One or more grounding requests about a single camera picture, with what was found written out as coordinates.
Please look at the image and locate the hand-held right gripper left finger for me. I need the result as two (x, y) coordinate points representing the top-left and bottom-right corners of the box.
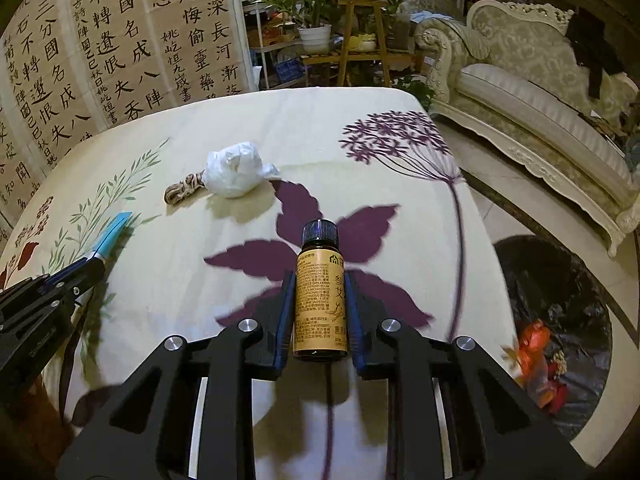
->
(55, 270), (298, 480)

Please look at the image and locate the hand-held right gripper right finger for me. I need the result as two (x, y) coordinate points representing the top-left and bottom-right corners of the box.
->
(342, 269), (588, 480)

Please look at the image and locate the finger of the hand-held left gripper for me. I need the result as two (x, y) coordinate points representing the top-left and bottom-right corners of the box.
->
(0, 267), (106, 331)
(40, 211), (135, 291)

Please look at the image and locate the brown glass bottle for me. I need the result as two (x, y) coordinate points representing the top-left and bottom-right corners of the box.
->
(291, 219), (351, 362)

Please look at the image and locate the red wrapper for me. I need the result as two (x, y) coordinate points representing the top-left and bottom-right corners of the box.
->
(515, 320), (553, 386)

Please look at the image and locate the trash bin with black bag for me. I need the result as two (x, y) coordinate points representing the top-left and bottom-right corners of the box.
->
(492, 235), (613, 443)

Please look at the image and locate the cream floral tablecloth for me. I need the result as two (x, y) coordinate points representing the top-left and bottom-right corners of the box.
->
(0, 87), (518, 480)

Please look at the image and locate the white crumpled plastic bag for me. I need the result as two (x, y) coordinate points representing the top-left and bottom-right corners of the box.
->
(204, 141), (281, 200)

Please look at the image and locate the calligraphy folding screen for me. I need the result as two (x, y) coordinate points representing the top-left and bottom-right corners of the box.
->
(0, 0), (261, 241)

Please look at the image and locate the small leafy green plant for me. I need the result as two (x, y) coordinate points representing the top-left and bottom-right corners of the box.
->
(395, 75), (436, 111)

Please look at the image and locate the ornate white sofa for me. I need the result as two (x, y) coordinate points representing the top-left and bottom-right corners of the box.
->
(422, 0), (640, 258)

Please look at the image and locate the white plant pot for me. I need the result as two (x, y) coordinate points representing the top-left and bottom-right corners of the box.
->
(297, 24), (333, 55)

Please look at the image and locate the wooden plant stand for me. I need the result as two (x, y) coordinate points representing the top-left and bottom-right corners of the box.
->
(300, 0), (426, 91)

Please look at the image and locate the black jacket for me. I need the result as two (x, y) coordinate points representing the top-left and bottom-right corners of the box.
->
(565, 10), (638, 98)

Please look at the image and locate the brown rope bundle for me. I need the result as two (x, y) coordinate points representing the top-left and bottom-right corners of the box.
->
(165, 171), (208, 206)

